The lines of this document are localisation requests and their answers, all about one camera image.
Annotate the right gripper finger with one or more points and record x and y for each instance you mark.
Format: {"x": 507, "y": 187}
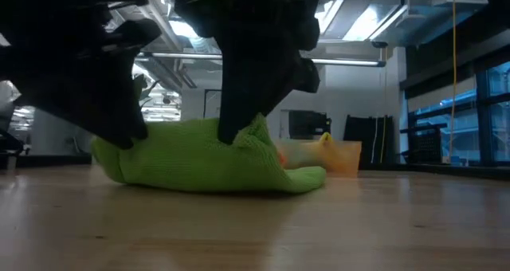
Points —
{"x": 251, "y": 95}

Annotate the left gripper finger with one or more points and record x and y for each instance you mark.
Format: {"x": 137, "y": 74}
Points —
{"x": 107, "y": 115}

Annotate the orange microfiber towel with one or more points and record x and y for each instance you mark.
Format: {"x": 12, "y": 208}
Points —
{"x": 282, "y": 159}

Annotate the green microfiber towel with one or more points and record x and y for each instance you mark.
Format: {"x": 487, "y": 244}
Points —
{"x": 199, "y": 163}

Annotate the yellow microfiber towel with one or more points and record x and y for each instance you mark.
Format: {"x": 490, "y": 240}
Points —
{"x": 328, "y": 151}

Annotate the black background cabinet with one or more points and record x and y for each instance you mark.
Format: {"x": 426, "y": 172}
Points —
{"x": 308, "y": 123}

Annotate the long ceiling light strip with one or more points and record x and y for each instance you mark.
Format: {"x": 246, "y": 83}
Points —
{"x": 346, "y": 61}

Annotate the black background stand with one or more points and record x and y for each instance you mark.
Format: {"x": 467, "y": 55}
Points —
{"x": 10, "y": 143}

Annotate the black background panel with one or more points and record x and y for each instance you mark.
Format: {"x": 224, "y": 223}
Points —
{"x": 366, "y": 131}

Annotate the black background stand frame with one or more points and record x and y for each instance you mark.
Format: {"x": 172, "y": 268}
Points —
{"x": 207, "y": 99}

